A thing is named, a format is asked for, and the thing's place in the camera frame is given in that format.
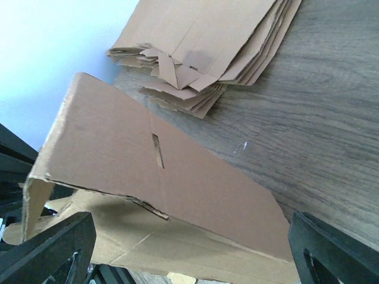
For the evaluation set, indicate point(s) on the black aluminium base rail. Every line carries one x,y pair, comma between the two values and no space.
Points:
17,159

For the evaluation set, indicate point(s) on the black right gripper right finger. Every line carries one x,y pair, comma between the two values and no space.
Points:
324,254

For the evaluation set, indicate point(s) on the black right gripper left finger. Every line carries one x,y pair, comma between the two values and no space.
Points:
60,254

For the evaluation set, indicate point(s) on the stack of flat cardboard blanks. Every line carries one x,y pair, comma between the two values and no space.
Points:
196,49

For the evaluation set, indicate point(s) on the brown cardboard box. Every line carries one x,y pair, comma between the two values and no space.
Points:
161,202

